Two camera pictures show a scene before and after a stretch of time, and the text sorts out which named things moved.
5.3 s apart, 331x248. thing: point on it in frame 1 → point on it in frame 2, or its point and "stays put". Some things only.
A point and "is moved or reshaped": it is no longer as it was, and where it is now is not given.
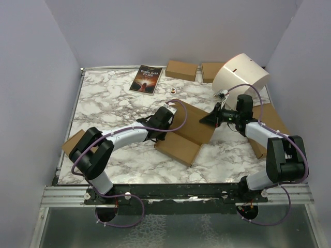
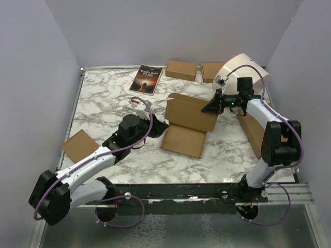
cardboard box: [181, 70] stays put
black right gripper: [214, 118] → [213, 106]
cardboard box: [210, 70] stays put
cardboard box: [184, 144] is moved or reshaped
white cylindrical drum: [243, 68] stays put
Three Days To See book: [146, 79] stays put
